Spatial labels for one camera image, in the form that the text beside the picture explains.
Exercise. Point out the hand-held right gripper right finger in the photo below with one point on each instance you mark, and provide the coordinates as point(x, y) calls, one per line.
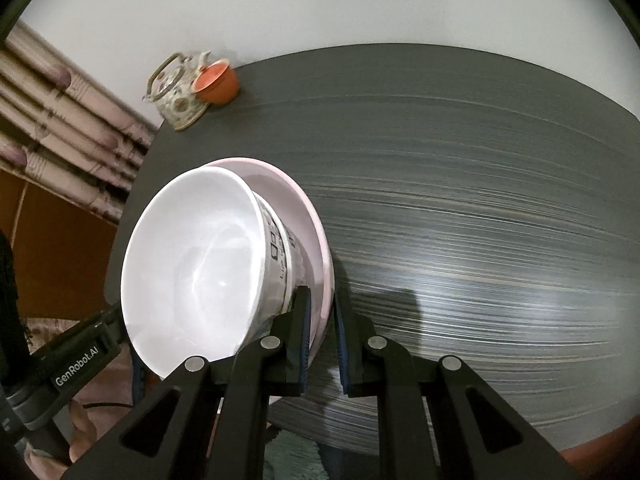
point(342, 345)

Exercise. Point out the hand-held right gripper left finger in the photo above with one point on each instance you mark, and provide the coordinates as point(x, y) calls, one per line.
point(302, 340)

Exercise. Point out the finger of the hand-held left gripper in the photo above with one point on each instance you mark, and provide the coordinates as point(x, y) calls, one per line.
point(111, 316)

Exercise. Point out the white bowl pink base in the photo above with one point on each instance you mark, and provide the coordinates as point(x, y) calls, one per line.
point(200, 260)

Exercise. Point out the large pink bowl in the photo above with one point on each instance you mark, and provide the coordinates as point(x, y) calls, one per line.
point(300, 210)

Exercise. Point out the person's left hand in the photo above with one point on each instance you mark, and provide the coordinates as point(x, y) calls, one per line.
point(82, 425)

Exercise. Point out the green shaggy rug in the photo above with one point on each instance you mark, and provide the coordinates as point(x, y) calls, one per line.
point(295, 455)

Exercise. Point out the patterned beige curtain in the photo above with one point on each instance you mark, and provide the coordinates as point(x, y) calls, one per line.
point(65, 125)

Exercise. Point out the floral ceramic teapot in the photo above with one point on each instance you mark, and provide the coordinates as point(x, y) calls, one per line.
point(177, 105)

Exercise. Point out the orange lidded cup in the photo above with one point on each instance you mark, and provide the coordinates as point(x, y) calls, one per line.
point(220, 87)

